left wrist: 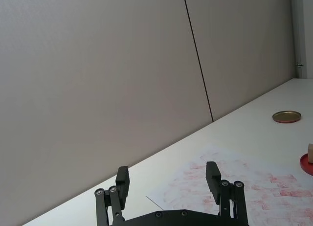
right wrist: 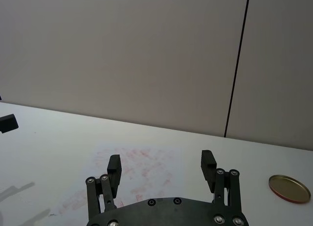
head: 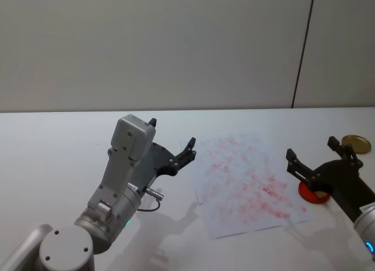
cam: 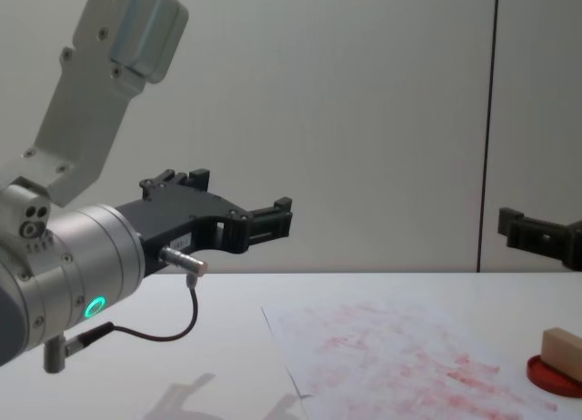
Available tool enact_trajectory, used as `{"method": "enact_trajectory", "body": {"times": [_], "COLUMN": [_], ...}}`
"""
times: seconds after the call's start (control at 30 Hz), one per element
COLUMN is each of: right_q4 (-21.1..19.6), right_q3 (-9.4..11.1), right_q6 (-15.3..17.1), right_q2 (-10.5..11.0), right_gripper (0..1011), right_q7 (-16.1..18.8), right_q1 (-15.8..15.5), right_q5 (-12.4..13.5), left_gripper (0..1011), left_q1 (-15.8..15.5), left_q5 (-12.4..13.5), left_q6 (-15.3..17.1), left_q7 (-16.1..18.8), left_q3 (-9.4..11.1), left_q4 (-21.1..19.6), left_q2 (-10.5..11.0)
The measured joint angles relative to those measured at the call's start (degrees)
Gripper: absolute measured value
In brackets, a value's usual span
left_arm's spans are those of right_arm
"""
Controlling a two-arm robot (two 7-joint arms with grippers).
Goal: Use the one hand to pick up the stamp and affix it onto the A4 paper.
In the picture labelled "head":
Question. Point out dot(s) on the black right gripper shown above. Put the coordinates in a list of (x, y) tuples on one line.
[(342, 180)]

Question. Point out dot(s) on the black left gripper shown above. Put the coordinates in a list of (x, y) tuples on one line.
[(149, 165)]

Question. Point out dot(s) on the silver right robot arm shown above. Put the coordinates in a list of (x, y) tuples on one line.
[(366, 224)]

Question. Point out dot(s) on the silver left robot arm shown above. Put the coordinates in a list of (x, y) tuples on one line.
[(120, 177)]

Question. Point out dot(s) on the small brown stamp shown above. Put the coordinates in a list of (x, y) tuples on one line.
[(321, 194)]

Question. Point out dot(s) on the round red ink pad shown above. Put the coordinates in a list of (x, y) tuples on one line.
[(306, 193)]

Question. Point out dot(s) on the round gold lid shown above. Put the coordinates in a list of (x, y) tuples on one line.
[(359, 143)]

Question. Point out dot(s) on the white paper with red marks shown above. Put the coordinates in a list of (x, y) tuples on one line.
[(249, 180)]

